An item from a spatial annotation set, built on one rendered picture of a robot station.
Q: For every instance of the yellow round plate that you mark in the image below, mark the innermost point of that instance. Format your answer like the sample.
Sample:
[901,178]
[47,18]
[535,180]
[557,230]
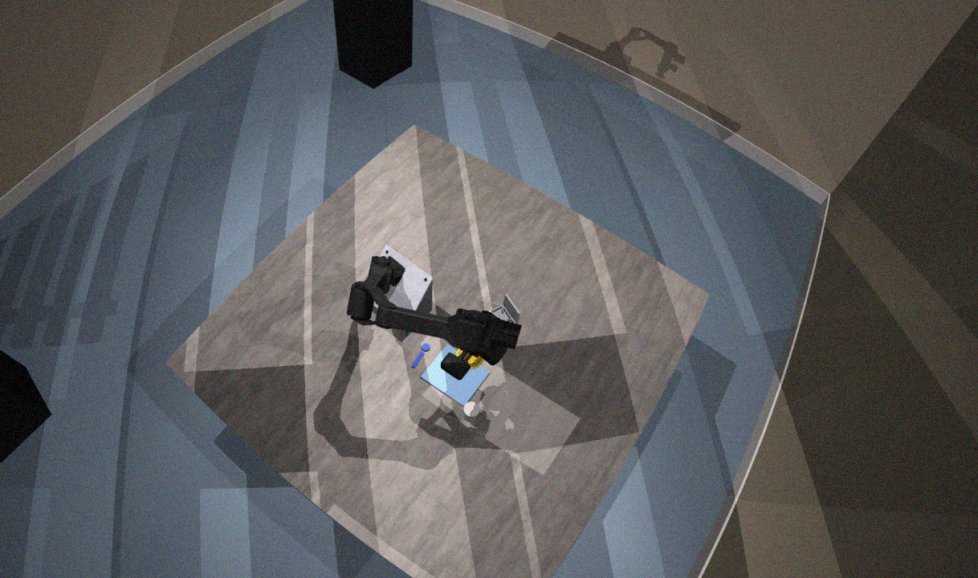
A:
[474,362]

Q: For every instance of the light blue square mat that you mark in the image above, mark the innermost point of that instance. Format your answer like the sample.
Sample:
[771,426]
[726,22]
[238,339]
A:
[458,390]

